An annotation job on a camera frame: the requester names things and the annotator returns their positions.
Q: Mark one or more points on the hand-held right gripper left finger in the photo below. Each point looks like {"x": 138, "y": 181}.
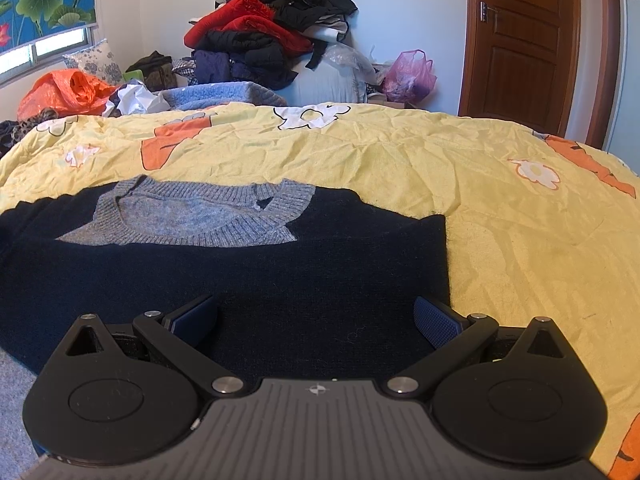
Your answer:
{"x": 197, "y": 317}

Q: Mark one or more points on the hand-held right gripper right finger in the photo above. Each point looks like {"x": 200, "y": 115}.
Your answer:
{"x": 436, "y": 319}

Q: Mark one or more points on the navy sweater with grey collar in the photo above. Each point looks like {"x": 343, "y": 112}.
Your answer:
{"x": 280, "y": 280}

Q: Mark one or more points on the pile of dark and red clothes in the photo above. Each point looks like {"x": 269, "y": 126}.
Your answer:
{"x": 270, "y": 25}

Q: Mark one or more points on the yellow carrot print quilt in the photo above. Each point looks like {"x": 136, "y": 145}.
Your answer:
{"x": 490, "y": 210}

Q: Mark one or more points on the blue fleece blanket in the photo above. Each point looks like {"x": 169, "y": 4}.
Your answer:
{"x": 220, "y": 95}

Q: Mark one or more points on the white crumpled paper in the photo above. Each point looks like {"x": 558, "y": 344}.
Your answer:
{"x": 135, "y": 100}

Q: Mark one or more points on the pink plastic bag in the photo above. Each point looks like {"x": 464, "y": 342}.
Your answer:
{"x": 410, "y": 77}

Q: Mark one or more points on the dark brown bag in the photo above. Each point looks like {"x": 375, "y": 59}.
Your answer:
{"x": 152, "y": 71}

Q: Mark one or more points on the dark patterned cloth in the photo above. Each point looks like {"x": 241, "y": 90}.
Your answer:
{"x": 20, "y": 127}

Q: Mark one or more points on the orange plastic bag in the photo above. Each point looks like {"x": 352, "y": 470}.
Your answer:
{"x": 62, "y": 92}

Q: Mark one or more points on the clear plastic bag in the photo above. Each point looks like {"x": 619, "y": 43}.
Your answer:
{"x": 350, "y": 60}

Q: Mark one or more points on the floral pillow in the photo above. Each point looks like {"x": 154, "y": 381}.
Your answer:
{"x": 97, "y": 62}

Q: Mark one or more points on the brown wooden door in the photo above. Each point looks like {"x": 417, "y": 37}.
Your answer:
{"x": 520, "y": 40}

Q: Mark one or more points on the window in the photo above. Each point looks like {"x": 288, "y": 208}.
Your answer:
{"x": 45, "y": 50}

